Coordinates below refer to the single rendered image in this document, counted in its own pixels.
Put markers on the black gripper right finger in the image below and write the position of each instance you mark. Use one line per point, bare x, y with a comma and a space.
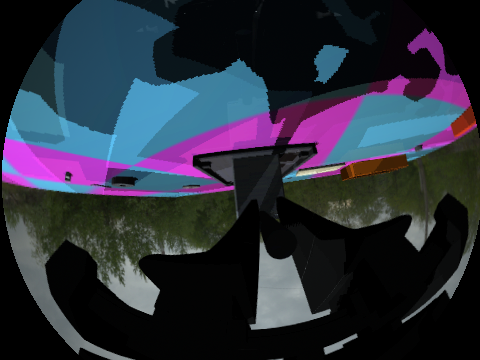
327, 253

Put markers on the orange open tray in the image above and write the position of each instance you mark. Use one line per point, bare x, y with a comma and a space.
371, 167

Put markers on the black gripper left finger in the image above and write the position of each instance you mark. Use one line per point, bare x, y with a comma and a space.
229, 268

